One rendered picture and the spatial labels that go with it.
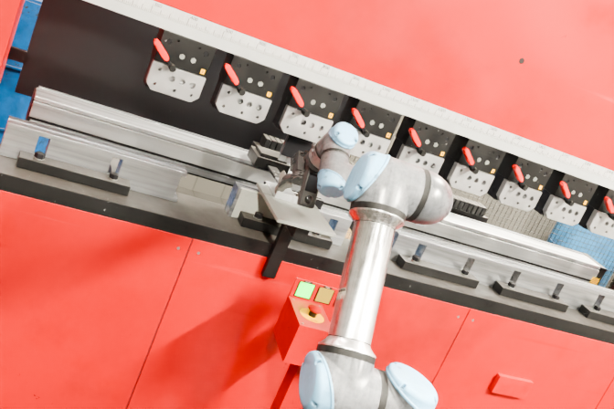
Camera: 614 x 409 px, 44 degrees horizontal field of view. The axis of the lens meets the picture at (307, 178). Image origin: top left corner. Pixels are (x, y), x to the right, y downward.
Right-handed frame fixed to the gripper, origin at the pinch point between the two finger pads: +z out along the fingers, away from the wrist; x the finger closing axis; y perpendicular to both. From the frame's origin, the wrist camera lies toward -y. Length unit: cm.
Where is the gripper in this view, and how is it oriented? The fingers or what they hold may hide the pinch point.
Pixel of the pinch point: (287, 195)
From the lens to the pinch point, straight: 223.4
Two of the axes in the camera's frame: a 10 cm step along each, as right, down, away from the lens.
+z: -4.6, 4.3, 7.7
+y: 0.4, -8.6, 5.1
